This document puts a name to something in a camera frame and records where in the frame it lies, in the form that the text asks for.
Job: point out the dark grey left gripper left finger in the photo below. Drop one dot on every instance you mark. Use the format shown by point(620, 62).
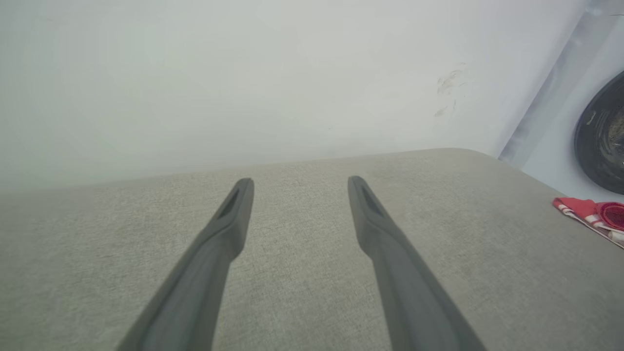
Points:
point(195, 287)

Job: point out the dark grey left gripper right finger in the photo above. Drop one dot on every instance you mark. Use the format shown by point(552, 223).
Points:
point(409, 292)

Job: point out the red shirt with white sleeves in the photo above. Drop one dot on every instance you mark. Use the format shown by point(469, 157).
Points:
point(592, 214)

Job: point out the grey fabric sofa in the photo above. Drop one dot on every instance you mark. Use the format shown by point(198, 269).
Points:
point(302, 273)

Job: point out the white washing machine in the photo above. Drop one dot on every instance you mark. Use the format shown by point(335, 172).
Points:
point(560, 146)

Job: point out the dark round washing machine door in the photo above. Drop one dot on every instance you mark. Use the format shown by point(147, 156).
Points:
point(604, 141)

